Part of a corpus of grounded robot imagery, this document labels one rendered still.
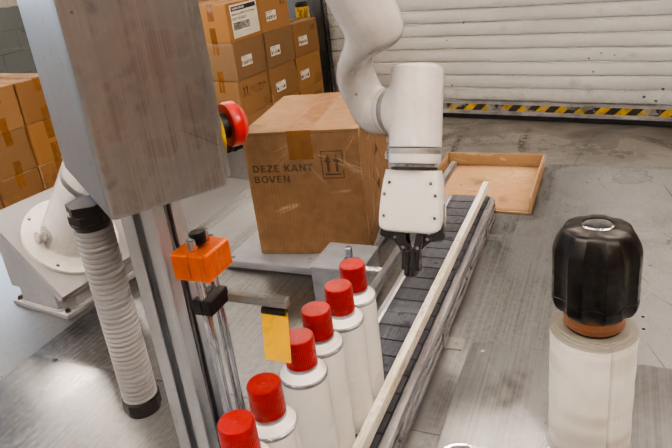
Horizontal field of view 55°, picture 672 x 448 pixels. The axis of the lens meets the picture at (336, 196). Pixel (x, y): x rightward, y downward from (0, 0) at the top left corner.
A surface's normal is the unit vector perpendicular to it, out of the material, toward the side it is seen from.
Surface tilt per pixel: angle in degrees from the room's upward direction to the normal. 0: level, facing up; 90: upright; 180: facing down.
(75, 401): 0
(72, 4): 90
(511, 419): 0
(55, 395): 0
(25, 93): 90
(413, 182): 67
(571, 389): 92
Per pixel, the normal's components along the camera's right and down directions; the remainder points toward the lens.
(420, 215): -0.38, 0.03
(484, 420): -0.11, -0.92
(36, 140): 0.83, 0.12
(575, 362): -0.69, 0.35
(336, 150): -0.22, 0.39
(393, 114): -0.82, 0.02
